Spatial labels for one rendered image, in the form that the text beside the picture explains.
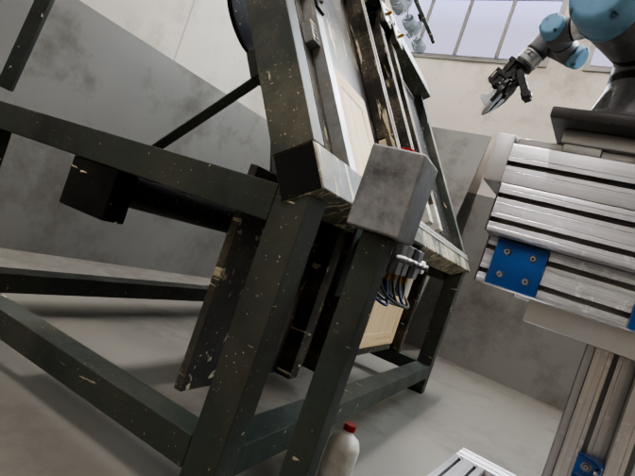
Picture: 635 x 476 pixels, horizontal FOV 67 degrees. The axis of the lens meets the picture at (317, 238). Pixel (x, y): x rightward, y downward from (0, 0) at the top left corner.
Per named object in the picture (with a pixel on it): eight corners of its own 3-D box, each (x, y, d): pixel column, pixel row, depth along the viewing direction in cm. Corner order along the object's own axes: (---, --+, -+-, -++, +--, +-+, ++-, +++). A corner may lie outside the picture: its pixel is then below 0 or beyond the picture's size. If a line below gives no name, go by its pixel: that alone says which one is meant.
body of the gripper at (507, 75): (489, 89, 175) (515, 62, 172) (507, 101, 171) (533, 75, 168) (485, 79, 169) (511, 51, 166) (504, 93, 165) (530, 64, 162)
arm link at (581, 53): (565, 59, 150) (540, 45, 157) (576, 76, 158) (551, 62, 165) (585, 37, 148) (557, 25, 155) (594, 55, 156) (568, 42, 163)
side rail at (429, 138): (445, 256, 300) (463, 252, 296) (405, 101, 327) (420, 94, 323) (448, 258, 308) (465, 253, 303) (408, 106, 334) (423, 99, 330)
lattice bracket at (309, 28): (304, 42, 138) (314, 39, 136) (300, 23, 139) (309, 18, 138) (311, 50, 141) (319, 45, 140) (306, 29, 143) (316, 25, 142)
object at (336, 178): (280, 203, 108) (323, 189, 104) (271, 155, 111) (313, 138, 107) (453, 276, 305) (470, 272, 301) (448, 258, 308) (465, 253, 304)
